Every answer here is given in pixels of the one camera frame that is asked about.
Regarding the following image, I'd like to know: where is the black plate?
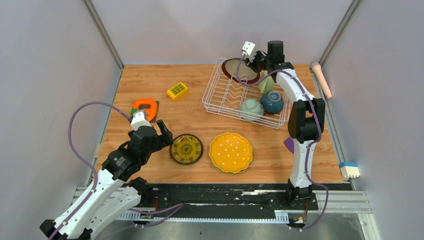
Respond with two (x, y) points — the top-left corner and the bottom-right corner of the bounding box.
(169, 133), (204, 166)

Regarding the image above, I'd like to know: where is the brown-rimmed white plate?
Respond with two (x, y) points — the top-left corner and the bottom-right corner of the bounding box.
(221, 58), (261, 85)

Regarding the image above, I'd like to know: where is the yellow dotted plate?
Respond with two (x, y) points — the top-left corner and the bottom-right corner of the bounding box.
(208, 132), (254, 175)

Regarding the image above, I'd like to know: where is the green dotted plate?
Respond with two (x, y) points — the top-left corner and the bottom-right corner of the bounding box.
(209, 145), (254, 175)

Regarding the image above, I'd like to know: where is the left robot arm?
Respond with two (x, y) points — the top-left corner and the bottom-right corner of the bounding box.
(39, 120), (174, 240)

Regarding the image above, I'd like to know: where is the light green mug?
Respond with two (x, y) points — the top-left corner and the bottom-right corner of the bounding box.
(258, 76), (276, 95)

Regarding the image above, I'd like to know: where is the orange toy on grey base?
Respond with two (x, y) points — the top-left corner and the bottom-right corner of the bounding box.
(130, 98), (160, 123)

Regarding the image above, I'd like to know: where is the dark blue bowl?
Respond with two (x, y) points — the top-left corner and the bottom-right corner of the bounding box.
(260, 91), (284, 114)

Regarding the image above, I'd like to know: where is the yellow toy brick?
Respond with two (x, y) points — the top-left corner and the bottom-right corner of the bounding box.
(166, 81), (189, 102)

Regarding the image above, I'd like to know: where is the light teal bowl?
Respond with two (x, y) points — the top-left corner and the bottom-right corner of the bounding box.
(239, 98), (265, 122)

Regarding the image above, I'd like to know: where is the purple metronome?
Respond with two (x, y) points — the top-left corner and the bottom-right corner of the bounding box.
(283, 136), (295, 154)

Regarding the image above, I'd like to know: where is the blue and white toy brick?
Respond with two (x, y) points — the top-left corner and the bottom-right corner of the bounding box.
(338, 162), (361, 179)

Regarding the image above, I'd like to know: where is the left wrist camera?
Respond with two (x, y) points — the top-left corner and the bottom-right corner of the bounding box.
(130, 110), (152, 131)

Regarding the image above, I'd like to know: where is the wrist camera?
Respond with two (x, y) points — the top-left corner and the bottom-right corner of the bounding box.
(130, 110), (152, 131)
(241, 41), (257, 62)

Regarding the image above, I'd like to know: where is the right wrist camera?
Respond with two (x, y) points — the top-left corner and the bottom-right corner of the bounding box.
(241, 41), (257, 62)

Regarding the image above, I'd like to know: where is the beige cylinder handle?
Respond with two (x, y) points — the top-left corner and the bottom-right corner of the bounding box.
(311, 62), (333, 99)

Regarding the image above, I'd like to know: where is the white wire dish rack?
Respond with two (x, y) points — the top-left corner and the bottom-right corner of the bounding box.
(202, 58), (292, 129)

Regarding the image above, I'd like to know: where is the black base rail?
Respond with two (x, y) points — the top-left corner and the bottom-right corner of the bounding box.
(138, 183), (319, 220)

